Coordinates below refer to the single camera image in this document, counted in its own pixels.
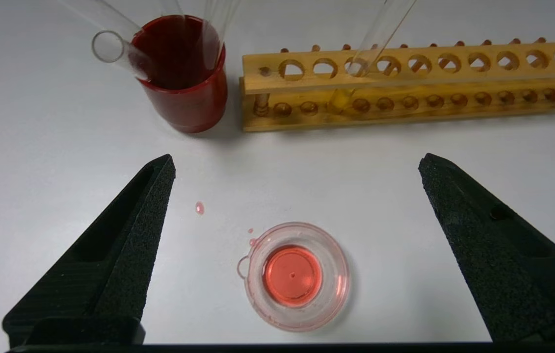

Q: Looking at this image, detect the clear glass beaker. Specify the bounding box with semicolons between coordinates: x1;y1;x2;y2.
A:
237;222;352;333

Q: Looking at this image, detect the test tube with red pigment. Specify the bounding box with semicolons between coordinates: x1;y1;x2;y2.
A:
91;29;156;82

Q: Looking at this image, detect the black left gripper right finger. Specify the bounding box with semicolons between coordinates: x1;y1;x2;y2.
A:
418;152;555;343

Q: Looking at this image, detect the red plastic cup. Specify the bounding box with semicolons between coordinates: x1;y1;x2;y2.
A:
130;15;228;134

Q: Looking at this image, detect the empty clear glass test tube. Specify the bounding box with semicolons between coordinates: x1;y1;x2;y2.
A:
56;0;141;36
159;0;185;18
201;0;241;70

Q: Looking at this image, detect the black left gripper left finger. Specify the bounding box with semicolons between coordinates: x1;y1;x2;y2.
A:
2;153;177;347

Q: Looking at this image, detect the wooden test tube rack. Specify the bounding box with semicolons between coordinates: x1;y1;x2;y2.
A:
240;35;555;133

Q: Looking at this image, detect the test tube with yellow pigment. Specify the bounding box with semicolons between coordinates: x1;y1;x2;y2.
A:
329;0;418;114

